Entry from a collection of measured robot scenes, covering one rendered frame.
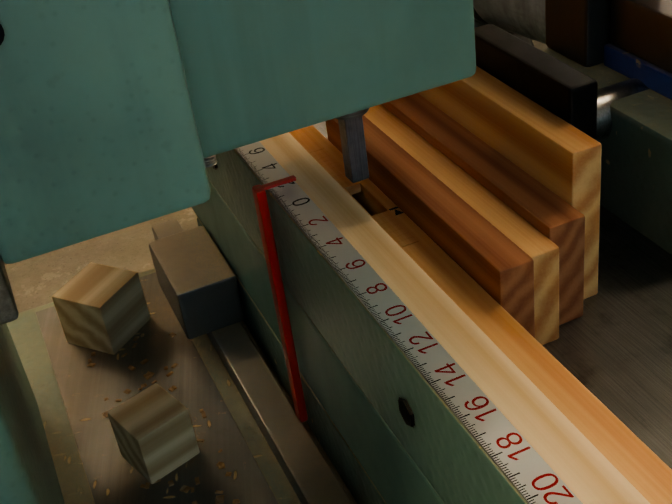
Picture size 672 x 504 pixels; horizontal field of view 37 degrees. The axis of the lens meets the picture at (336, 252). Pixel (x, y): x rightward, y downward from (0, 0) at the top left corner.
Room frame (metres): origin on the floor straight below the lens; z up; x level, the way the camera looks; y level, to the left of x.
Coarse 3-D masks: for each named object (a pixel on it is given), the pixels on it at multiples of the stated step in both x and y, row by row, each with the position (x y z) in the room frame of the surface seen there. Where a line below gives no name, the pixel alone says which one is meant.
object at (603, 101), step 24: (480, 48) 0.46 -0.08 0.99; (504, 48) 0.44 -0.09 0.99; (528, 48) 0.44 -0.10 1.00; (504, 72) 0.44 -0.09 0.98; (528, 72) 0.42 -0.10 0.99; (552, 72) 0.41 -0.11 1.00; (576, 72) 0.40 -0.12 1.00; (528, 96) 0.42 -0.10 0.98; (552, 96) 0.40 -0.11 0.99; (576, 96) 0.39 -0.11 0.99; (600, 96) 0.44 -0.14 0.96; (624, 96) 0.44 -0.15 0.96; (576, 120) 0.39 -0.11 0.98; (600, 120) 0.43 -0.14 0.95
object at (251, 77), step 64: (192, 0) 0.36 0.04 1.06; (256, 0) 0.37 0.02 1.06; (320, 0) 0.38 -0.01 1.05; (384, 0) 0.39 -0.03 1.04; (448, 0) 0.40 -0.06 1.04; (192, 64) 0.36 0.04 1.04; (256, 64) 0.37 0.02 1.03; (320, 64) 0.38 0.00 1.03; (384, 64) 0.39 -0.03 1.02; (448, 64) 0.40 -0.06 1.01; (256, 128) 0.37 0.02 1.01
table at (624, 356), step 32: (320, 128) 0.58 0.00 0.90; (224, 224) 0.51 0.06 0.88; (608, 224) 0.42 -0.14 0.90; (224, 256) 0.53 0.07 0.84; (256, 256) 0.45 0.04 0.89; (608, 256) 0.39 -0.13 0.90; (640, 256) 0.39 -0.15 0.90; (256, 288) 0.47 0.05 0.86; (608, 288) 0.37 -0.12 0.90; (640, 288) 0.36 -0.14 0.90; (576, 320) 0.35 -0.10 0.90; (608, 320) 0.34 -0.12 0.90; (640, 320) 0.34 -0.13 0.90; (320, 352) 0.37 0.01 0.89; (576, 352) 0.33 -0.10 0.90; (608, 352) 0.32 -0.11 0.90; (640, 352) 0.32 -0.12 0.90; (320, 384) 0.38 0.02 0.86; (352, 384) 0.33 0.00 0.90; (608, 384) 0.30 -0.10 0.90; (640, 384) 0.30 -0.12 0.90; (352, 416) 0.34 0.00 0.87; (640, 416) 0.28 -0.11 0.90; (352, 448) 0.34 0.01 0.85; (384, 448) 0.30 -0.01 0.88; (384, 480) 0.31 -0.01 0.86; (416, 480) 0.28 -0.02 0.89
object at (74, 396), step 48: (144, 288) 0.57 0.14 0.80; (48, 336) 0.53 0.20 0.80; (144, 336) 0.52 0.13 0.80; (48, 384) 0.48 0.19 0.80; (96, 384) 0.48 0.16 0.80; (144, 384) 0.47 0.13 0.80; (192, 384) 0.46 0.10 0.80; (48, 432) 0.44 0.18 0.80; (96, 432) 0.43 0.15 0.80; (240, 432) 0.42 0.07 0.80; (96, 480) 0.40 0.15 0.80; (144, 480) 0.39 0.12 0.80; (192, 480) 0.38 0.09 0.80; (240, 480) 0.38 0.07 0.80
